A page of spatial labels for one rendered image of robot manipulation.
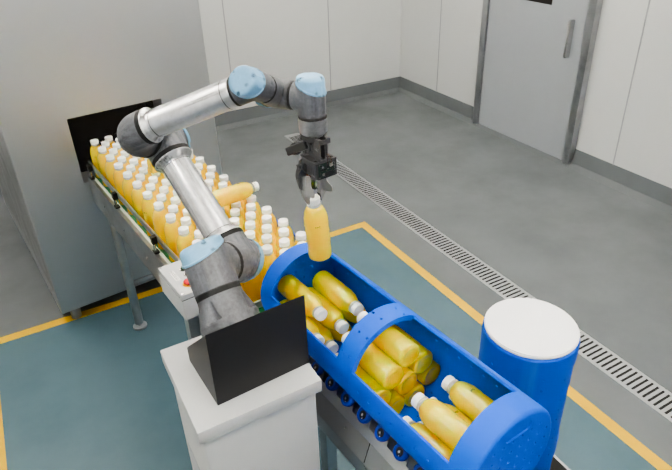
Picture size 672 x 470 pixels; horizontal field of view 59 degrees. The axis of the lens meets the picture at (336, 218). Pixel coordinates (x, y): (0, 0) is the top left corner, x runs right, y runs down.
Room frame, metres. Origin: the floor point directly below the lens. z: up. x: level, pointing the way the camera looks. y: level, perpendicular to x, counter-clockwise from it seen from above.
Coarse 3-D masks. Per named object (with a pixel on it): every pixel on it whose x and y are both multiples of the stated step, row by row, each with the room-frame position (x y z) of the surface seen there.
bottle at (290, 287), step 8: (280, 280) 1.52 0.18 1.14; (288, 280) 1.50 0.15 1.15; (296, 280) 1.50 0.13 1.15; (280, 288) 1.50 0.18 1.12; (288, 288) 1.47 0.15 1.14; (296, 288) 1.46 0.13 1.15; (304, 288) 1.46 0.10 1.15; (288, 296) 1.46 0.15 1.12; (296, 296) 1.43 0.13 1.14; (304, 296) 1.42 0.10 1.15; (312, 296) 1.42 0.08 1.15; (312, 304) 1.39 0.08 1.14; (320, 304) 1.40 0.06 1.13; (312, 312) 1.38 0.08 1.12
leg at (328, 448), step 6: (324, 438) 1.57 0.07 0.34; (324, 444) 1.58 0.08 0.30; (330, 444) 1.57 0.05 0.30; (324, 450) 1.58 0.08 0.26; (330, 450) 1.57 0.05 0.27; (336, 450) 1.59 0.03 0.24; (324, 456) 1.58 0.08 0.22; (330, 456) 1.57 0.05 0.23; (336, 456) 1.59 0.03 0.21; (324, 462) 1.58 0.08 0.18; (330, 462) 1.57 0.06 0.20; (336, 462) 1.59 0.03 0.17; (324, 468) 1.58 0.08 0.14; (330, 468) 1.57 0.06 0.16; (336, 468) 1.59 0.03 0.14
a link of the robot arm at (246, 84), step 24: (240, 72) 1.37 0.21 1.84; (264, 72) 1.44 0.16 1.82; (192, 96) 1.42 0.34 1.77; (216, 96) 1.39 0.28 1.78; (240, 96) 1.36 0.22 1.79; (264, 96) 1.40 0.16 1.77; (144, 120) 1.44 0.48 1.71; (168, 120) 1.42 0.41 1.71; (192, 120) 1.41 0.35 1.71; (120, 144) 1.48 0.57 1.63; (144, 144) 1.44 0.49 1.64
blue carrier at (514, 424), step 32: (288, 256) 1.52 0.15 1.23; (352, 288) 1.55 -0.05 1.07; (384, 320) 1.19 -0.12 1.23; (416, 320) 1.29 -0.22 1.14; (320, 352) 1.22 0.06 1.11; (352, 352) 1.14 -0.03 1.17; (448, 352) 1.20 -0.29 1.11; (352, 384) 1.10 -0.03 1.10; (480, 384) 1.11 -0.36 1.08; (512, 384) 1.00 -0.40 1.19; (384, 416) 1.00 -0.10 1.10; (416, 416) 1.12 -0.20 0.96; (480, 416) 0.88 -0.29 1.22; (512, 416) 0.87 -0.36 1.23; (544, 416) 0.91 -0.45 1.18; (416, 448) 0.90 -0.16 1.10; (480, 448) 0.82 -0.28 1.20; (512, 448) 0.85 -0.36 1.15; (544, 448) 0.93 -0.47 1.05
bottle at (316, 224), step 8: (312, 208) 1.47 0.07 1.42; (320, 208) 1.47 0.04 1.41; (304, 216) 1.48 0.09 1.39; (312, 216) 1.46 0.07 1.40; (320, 216) 1.46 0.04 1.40; (304, 224) 1.48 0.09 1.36; (312, 224) 1.45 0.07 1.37; (320, 224) 1.46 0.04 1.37; (328, 224) 1.48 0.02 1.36; (312, 232) 1.46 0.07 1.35; (320, 232) 1.46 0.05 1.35; (328, 232) 1.48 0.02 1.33; (312, 240) 1.46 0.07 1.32; (320, 240) 1.46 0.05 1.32; (328, 240) 1.47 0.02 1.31; (312, 248) 1.46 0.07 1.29; (320, 248) 1.46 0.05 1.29; (328, 248) 1.47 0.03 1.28; (312, 256) 1.46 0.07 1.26; (320, 256) 1.46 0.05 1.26; (328, 256) 1.47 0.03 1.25
